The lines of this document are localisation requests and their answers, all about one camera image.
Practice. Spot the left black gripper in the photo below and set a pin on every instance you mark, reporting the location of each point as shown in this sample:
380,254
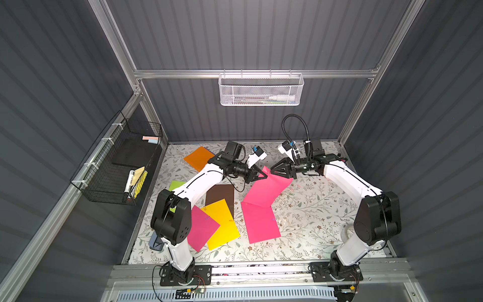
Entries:
251,172

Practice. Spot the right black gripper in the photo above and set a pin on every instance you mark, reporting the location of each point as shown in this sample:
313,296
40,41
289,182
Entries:
293,167

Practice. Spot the magenta paper sheet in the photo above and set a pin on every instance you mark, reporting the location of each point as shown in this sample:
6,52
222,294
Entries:
202,229
260,223
264,192

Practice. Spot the brown paper sheet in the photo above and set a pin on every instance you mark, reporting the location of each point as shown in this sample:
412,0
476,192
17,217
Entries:
221,192

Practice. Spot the orange paper sheet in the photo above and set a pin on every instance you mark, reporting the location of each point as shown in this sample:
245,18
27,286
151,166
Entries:
199,158

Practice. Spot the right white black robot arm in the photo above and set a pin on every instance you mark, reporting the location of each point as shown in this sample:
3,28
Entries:
378,216

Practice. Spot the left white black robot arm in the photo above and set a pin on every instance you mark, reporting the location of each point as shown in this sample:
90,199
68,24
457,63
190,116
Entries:
171,218

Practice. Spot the yellow paper sheet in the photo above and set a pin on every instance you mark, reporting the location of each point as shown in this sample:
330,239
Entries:
228,231

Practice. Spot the white marker in basket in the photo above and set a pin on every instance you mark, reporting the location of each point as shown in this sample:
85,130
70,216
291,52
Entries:
282,99

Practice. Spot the lime green paper sheet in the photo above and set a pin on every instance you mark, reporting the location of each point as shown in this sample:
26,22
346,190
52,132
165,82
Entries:
174,185

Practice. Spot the clear tape roll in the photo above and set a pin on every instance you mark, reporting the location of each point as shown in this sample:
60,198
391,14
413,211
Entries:
346,231

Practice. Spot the pink sticky notes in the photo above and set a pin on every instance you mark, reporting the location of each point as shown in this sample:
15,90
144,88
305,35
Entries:
152,139

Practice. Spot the yellow notepad in basket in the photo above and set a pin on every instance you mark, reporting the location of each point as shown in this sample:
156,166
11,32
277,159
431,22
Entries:
135,181

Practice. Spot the grey blue stapler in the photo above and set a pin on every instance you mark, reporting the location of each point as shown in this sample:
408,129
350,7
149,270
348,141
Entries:
156,243

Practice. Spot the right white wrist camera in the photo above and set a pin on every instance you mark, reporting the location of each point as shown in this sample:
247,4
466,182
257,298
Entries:
289,149

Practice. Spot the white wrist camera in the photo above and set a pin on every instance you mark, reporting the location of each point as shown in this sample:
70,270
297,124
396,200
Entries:
257,155
289,149

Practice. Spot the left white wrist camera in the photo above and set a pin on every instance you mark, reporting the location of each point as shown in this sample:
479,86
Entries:
257,155

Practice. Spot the white wire mesh basket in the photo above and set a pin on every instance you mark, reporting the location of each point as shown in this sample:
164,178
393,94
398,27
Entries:
253,88

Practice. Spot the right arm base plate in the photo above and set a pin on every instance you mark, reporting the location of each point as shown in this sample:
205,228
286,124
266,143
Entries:
325,271

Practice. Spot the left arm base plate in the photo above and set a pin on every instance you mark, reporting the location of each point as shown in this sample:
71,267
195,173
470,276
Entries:
196,275

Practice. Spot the black wire wall basket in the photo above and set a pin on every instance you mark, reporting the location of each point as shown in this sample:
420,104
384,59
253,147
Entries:
103,175

